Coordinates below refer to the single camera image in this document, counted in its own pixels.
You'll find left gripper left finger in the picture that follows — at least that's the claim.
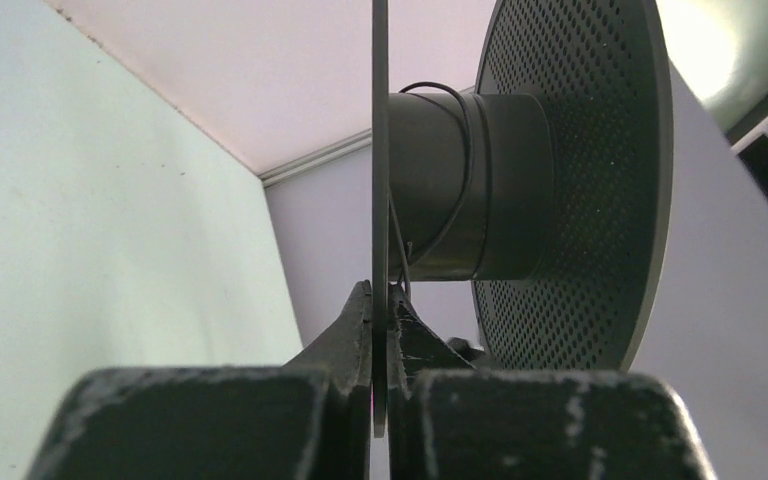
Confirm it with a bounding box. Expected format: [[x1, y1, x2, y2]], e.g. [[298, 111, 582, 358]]
[[28, 281, 372, 479]]

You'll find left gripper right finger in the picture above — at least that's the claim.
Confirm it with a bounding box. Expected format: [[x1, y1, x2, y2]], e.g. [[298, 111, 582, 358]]
[[387, 286, 715, 479]]

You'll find thin black wire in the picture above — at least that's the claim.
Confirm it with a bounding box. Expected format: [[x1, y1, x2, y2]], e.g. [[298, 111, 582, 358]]
[[387, 81, 477, 299]]

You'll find black perforated spool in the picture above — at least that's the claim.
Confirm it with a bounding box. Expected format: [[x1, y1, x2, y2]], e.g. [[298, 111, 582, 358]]
[[372, 1, 673, 435]]

